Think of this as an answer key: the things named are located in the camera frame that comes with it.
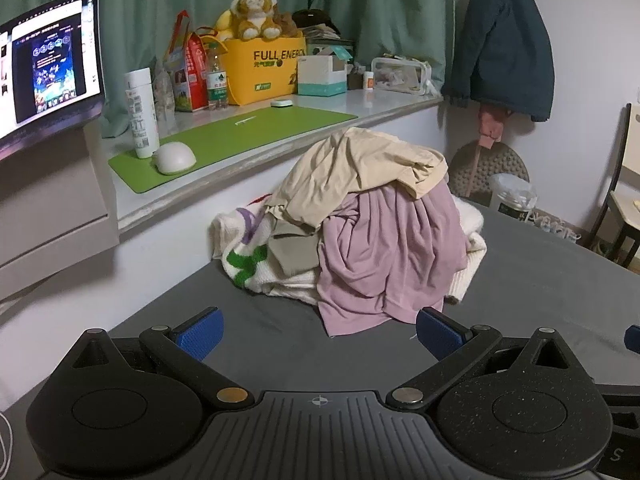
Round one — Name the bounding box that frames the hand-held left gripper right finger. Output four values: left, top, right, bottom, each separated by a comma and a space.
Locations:
385, 307, 581, 409

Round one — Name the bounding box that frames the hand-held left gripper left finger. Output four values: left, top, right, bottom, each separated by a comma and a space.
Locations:
65, 307, 256, 409

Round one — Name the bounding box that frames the beige shirt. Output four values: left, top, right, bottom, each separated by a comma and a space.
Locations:
265, 127, 448, 233

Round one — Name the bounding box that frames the lilac garment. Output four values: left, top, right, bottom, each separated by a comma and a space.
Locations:
316, 182, 473, 338

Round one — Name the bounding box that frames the olive cloth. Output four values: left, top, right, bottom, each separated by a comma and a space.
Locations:
267, 220, 321, 277

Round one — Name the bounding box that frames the wooden chair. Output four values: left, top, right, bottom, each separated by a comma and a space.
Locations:
582, 102, 640, 268

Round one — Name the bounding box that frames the pair of white shoes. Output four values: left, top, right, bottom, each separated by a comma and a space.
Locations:
530, 212, 583, 241

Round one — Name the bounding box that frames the white trash bin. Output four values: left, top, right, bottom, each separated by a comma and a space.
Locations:
487, 173, 538, 223

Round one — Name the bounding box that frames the grey bumpy round stool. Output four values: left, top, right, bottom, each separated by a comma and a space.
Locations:
448, 141, 530, 201

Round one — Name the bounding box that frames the white computer mouse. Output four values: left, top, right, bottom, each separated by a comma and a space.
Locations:
152, 141, 197, 176

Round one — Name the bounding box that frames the grey laptop stand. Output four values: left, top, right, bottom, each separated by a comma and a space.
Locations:
0, 110, 121, 301

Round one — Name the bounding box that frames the green desk mat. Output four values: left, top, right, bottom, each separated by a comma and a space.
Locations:
108, 106, 359, 194

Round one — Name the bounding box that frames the white tall bottle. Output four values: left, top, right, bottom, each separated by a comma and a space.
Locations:
124, 67, 161, 159

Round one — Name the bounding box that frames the clear water bottle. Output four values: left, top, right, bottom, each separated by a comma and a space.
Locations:
206, 42, 229, 111

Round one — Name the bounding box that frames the clear zip pouch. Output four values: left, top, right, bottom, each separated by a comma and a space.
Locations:
371, 56, 432, 97

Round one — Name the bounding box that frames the red snack bag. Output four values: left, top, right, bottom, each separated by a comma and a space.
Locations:
164, 10, 210, 113

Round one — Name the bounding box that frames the white teal tissue box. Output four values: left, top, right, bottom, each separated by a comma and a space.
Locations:
297, 55, 348, 97

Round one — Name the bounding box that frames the dark teal jacket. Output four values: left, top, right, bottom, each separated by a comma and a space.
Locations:
440, 0, 556, 122

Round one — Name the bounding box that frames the yellow plush toy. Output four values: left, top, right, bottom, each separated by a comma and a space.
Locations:
215, 10, 237, 42

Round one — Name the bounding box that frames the open laptop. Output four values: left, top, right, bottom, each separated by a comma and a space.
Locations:
0, 0, 107, 161

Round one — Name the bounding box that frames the brown monkey plush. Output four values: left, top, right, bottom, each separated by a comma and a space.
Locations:
230, 0, 283, 41

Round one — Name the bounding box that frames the black hat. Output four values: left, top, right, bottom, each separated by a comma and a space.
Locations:
291, 9, 341, 36

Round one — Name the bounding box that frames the green curtain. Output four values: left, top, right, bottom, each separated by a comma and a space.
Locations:
0, 0, 458, 138

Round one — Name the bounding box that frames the white cable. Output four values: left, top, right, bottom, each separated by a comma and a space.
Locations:
0, 412, 13, 476

